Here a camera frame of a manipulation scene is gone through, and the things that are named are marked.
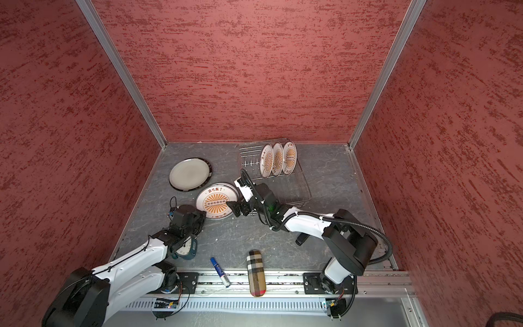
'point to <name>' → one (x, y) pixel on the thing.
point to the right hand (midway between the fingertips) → (234, 200)
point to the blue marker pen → (220, 273)
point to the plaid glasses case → (256, 273)
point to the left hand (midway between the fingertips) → (209, 214)
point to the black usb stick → (302, 238)
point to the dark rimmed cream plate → (191, 189)
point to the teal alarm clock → (187, 251)
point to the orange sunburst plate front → (213, 212)
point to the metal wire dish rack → (292, 189)
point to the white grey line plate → (189, 174)
